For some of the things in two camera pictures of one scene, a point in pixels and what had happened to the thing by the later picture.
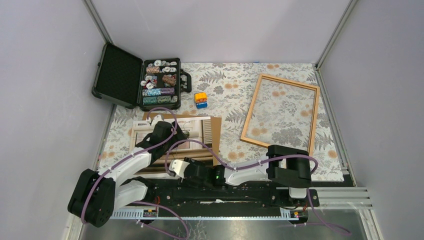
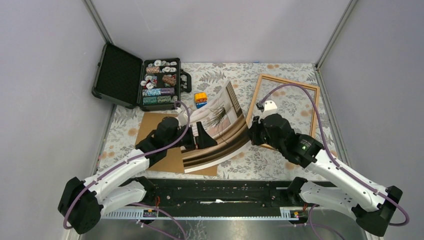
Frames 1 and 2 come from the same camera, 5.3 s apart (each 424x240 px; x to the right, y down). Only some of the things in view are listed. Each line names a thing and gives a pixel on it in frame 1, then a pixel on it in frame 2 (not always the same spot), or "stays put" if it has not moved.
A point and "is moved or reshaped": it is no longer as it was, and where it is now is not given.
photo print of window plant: [197, 145] is moved or reshaped
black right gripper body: [192, 161] -> [259, 136]
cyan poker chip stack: [150, 92] stays put
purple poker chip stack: [167, 91] stays put
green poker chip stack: [149, 100] stays put
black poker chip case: [146, 85] stays put
